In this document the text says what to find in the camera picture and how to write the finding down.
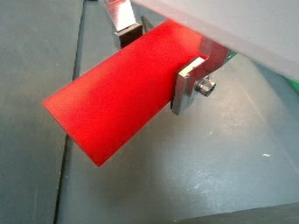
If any green shape sorter base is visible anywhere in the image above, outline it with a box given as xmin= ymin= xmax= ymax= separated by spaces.
xmin=286 ymin=79 xmax=299 ymax=94

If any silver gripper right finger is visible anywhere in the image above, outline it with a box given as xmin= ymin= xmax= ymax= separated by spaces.
xmin=170 ymin=38 xmax=229 ymax=115

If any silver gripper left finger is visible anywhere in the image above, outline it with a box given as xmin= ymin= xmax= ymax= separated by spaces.
xmin=102 ymin=0 xmax=142 ymax=49

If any bright red round cylinder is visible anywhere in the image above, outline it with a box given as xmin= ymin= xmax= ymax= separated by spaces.
xmin=41 ymin=20 xmax=201 ymax=165

